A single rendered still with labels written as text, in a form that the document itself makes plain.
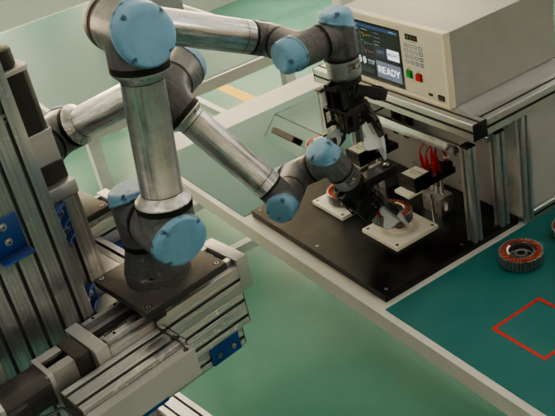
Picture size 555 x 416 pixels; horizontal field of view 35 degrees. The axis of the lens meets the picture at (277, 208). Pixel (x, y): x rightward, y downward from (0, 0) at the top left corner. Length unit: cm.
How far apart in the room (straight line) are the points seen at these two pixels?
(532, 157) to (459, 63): 34
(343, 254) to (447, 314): 38
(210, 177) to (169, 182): 125
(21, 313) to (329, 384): 144
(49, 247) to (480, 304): 102
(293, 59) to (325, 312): 180
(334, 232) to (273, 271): 130
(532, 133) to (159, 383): 116
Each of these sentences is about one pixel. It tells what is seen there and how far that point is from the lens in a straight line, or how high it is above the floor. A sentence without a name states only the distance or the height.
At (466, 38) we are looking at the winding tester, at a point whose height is 128.
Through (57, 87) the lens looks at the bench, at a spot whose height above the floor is 75.
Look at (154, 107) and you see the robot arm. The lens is 166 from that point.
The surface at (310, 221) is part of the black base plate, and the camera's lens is 255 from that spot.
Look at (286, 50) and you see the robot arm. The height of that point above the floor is 147.
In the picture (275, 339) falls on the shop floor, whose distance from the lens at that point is 338.
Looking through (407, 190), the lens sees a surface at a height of 88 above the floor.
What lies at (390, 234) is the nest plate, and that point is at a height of 78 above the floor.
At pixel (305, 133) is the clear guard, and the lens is 241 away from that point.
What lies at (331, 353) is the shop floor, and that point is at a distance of 326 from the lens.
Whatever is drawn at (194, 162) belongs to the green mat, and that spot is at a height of 75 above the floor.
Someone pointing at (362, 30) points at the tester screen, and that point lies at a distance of 245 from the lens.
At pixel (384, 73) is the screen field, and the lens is 243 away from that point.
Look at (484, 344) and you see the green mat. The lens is 206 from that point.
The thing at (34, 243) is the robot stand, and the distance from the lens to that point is 196.
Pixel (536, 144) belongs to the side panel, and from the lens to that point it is 240.
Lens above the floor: 209
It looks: 30 degrees down
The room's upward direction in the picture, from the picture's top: 13 degrees counter-clockwise
